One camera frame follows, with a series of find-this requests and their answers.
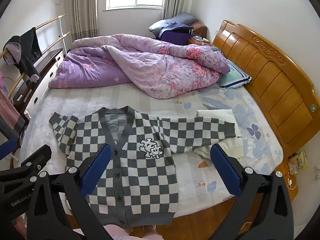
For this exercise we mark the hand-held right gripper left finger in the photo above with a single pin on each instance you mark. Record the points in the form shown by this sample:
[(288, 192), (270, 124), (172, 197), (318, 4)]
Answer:
[(96, 170)]

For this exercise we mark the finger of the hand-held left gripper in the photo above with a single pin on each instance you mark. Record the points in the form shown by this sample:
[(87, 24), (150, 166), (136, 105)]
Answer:
[(40, 156), (7, 147)]

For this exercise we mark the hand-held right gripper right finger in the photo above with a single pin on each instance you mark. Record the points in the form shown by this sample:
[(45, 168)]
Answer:
[(225, 170)]

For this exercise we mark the grey white checkered cardigan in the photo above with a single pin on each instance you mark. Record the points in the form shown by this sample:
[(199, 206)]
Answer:
[(145, 180)]

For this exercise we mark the wooden bar clothes rack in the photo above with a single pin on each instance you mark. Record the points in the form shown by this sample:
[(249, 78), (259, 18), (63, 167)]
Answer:
[(47, 22)]

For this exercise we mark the pink hanging cloth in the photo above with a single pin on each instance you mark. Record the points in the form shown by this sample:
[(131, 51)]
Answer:
[(10, 112)]

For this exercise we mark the cream folded garment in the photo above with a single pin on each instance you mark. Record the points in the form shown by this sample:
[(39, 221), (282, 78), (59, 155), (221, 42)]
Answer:
[(217, 113)]

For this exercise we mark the yellow box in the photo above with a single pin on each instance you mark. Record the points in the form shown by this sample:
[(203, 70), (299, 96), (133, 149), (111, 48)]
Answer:
[(298, 161)]

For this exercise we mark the pale floral bed sheet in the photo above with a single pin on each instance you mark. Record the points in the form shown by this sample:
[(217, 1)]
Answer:
[(125, 100)]

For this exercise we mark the white dresser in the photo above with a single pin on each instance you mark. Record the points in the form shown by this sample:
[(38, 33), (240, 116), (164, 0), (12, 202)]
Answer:
[(47, 80)]

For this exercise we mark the blue white pillow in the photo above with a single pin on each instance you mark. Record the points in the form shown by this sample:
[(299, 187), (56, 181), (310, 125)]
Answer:
[(233, 76)]

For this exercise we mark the dark hooded jacket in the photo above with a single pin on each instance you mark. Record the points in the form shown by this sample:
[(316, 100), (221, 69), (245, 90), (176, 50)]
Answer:
[(27, 52)]

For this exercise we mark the wooden bed headboard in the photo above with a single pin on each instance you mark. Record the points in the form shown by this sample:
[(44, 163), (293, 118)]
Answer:
[(270, 80)]

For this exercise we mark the purple floral quilt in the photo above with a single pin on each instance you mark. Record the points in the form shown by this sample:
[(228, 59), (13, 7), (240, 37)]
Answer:
[(162, 75)]

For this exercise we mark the wooden nightstand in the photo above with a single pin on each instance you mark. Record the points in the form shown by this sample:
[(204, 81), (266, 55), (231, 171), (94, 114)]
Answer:
[(197, 42)]

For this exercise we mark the dark purple cloth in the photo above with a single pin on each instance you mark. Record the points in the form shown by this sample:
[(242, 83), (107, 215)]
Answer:
[(175, 36)]

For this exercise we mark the brown pillow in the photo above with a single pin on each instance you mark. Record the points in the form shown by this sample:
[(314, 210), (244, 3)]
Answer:
[(200, 28)]

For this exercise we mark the beige striped curtain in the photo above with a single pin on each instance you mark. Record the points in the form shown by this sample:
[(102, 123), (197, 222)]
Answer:
[(172, 0), (83, 10)]

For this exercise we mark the dark grey pillow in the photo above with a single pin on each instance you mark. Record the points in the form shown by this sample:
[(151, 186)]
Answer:
[(182, 18)]

